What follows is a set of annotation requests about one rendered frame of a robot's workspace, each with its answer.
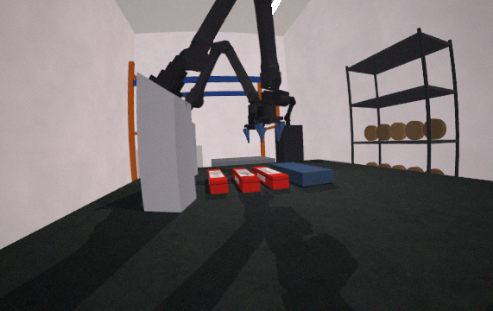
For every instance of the blue rectangular platform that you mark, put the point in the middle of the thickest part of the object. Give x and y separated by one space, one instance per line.
295 170

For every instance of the red box with white label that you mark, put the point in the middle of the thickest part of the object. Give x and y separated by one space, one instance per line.
248 181
271 178
217 181

